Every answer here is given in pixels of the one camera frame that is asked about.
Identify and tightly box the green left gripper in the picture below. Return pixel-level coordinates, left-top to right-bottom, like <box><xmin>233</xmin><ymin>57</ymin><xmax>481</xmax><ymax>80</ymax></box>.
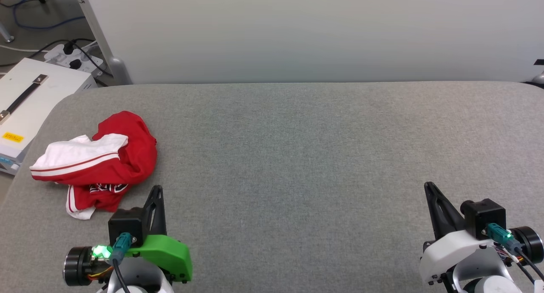
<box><xmin>123</xmin><ymin>185</ymin><xmax>193</xmax><ymax>283</ymax></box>

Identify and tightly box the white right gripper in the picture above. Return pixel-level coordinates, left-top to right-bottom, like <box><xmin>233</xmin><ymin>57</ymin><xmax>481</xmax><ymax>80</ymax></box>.
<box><xmin>419</xmin><ymin>182</ymin><xmax>501</xmax><ymax>286</ymax></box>

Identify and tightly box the red and white basketball jersey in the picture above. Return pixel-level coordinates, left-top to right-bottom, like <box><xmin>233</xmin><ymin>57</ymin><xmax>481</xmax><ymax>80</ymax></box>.
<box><xmin>30</xmin><ymin>111</ymin><xmax>158</xmax><ymax>220</ymax></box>

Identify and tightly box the grey fabric sofa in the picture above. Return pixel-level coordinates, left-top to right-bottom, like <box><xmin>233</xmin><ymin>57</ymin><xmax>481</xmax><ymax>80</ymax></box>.
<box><xmin>0</xmin><ymin>81</ymin><xmax>544</xmax><ymax>293</ymax></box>

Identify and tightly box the teal plug black camera cable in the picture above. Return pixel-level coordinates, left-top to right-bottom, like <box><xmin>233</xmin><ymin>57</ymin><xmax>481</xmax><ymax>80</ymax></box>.
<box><xmin>110</xmin><ymin>232</ymin><xmax>134</xmax><ymax>293</ymax></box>
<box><xmin>486</xmin><ymin>223</ymin><xmax>544</xmax><ymax>282</ymax></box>

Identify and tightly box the white box with black handle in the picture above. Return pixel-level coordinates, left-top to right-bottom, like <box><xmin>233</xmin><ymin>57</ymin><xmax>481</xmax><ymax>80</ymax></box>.
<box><xmin>0</xmin><ymin>58</ymin><xmax>97</xmax><ymax>176</ymax></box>

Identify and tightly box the white power strip with cables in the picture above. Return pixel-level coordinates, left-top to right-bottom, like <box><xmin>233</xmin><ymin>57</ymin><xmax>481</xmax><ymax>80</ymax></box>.
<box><xmin>29</xmin><ymin>38</ymin><xmax>113</xmax><ymax>77</ymax></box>

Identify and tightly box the white cable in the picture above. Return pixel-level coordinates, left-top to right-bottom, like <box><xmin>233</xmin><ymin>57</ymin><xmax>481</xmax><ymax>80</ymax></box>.
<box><xmin>0</xmin><ymin>43</ymin><xmax>47</xmax><ymax>54</ymax></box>

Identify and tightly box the blue cable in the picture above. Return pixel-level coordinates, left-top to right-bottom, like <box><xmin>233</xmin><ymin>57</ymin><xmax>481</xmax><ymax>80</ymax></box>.
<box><xmin>12</xmin><ymin>0</ymin><xmax>86</xmax><ymax>30</ymax></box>

